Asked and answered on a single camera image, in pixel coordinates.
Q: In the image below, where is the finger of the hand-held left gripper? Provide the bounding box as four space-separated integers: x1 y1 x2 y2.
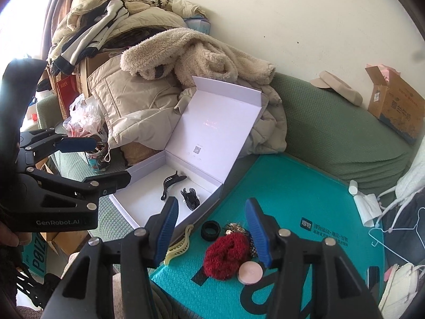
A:
19 128 98 161
10 169 132 232

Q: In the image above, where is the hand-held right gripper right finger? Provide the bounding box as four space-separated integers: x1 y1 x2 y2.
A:
245 198 381 319

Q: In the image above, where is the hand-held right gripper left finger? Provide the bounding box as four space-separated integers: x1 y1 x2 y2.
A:
35 197 180 319

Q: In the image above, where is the black white checkered scrunchie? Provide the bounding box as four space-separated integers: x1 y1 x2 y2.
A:
246 231 261 258

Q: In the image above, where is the cream banana hair clip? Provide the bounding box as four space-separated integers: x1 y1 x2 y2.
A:
163 224 195 266

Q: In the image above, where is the red fuzzy scrunchie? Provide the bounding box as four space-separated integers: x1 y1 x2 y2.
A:
203 233 252 280

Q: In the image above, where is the white gift box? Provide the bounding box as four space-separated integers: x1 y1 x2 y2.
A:
108 76 263 230

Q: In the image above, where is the person's left hand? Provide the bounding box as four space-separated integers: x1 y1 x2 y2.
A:
0 219 31 250

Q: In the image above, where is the small gold hair accessory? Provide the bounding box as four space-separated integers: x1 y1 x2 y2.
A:
223 222 249 237

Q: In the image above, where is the glass jar with teal label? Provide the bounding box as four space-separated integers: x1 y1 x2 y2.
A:
86 142 112 173

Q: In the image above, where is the clear plastic bag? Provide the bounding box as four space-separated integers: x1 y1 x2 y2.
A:
63 94 109 144

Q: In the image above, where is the black claw hair clip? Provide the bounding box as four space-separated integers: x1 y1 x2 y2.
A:
180 188 201 211

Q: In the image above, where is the brown woven cushion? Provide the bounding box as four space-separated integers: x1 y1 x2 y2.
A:
121 141 164 167

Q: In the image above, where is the long black hair clip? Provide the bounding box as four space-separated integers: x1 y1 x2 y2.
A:
161 170 187 201

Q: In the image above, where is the red box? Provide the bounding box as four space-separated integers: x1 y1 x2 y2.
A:
56 75 79 121

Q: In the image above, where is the teal foam mat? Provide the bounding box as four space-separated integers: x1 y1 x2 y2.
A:
149 154 386 319

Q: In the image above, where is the beige puffer jacket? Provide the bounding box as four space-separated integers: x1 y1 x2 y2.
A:
87 55 288 157

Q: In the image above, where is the large brown cardboard box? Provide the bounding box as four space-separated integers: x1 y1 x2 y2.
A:
76 49 127 98

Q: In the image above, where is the open brown cardboard box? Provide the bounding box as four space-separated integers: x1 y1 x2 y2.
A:
39 229 91 257

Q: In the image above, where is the black white striped garment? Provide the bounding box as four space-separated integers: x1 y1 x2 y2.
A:
49 0 129 74

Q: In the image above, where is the teal printed box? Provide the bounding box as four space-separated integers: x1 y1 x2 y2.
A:
20 234 50 278

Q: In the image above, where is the beige curtain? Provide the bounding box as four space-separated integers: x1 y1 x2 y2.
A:
42 0 76 42

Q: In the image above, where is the green sofa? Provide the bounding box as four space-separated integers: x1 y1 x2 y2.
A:
35 72 416 244

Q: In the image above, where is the cream padded coat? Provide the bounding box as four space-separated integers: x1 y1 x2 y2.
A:
53 0 188 45

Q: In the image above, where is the plush toy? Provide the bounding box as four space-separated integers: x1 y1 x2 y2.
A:
120 28 276 89

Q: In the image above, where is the cream handbag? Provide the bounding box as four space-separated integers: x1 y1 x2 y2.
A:
379 262 425 319

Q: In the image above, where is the white knit cloth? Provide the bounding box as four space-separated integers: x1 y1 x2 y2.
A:
395 161 425 202

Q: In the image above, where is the beige cap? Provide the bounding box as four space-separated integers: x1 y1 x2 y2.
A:
310 71 364 106

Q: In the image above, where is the light blue box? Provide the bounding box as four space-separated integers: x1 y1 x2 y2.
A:
184 18 212 36

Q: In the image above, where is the printed brown cardboard box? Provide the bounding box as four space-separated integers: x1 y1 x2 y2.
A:
365 64 425 145

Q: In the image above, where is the black hair tie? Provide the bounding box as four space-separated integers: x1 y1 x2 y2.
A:
201 221 222 241

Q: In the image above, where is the thin white wire hanger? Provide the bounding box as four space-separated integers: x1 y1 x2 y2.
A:
368 203 419 268

